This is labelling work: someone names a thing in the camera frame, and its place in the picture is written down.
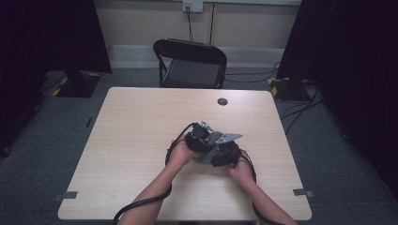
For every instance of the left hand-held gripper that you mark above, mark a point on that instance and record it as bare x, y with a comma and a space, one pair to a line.
197, 140

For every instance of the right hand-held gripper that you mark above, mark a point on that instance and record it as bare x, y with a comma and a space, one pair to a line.
226, 154

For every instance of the person's left hand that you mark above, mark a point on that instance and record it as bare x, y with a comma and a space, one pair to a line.
180, 154

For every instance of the person's right hand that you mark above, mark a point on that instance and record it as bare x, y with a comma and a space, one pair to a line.
242, 172

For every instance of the black folding chair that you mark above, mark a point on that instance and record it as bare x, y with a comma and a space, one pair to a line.
191, 73

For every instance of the grey tape strip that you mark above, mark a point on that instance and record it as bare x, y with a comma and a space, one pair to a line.
302, 192
67, 195

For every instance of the black stand base yellow tape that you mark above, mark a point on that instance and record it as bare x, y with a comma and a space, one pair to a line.
78, 87
287, 90

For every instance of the black curtain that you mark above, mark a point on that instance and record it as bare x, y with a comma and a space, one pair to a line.
47, 31
359, 62

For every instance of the beige wall conduit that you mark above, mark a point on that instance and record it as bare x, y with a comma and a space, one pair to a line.
212, 22

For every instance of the white wall outlet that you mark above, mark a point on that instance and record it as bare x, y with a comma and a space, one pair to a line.
197, 5

